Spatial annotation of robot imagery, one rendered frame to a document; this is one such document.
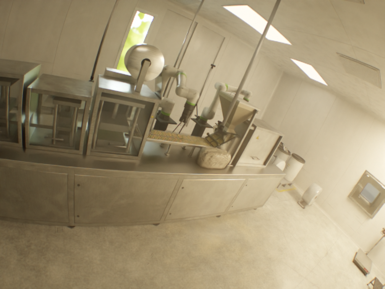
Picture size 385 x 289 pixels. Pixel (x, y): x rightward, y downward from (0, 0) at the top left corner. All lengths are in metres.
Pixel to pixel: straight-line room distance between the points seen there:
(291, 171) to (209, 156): 3.29
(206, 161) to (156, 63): 1.02
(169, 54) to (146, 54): 2.69
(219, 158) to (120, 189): 0.98
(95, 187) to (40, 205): 0.54
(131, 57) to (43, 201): 1.30
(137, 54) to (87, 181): 0.99
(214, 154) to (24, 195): 1.74
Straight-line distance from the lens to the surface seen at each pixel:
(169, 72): 2.15
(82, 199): 1.66
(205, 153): 1.86
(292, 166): 4.86
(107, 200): 1.68
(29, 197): 1.71
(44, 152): 1.56
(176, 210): 2.06
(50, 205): 1.73
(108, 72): 1.76
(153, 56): 1.47
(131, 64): 1.44
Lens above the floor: 1.68
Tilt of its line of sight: 22 degrees down
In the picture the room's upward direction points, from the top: 24 degrees clockwise
